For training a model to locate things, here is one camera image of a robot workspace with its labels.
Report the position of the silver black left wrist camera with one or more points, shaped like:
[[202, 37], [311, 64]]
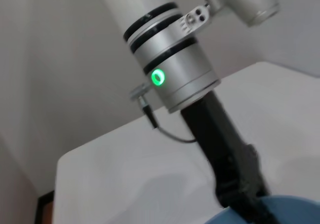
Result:
[[250, 3]]

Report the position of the dark brown furniture piece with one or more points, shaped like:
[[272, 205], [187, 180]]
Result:
[[46, 209]]

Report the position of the blue bowl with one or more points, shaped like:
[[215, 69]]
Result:
[[295, 211]]

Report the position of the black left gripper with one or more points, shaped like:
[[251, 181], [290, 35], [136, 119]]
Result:
[[222, 146]]

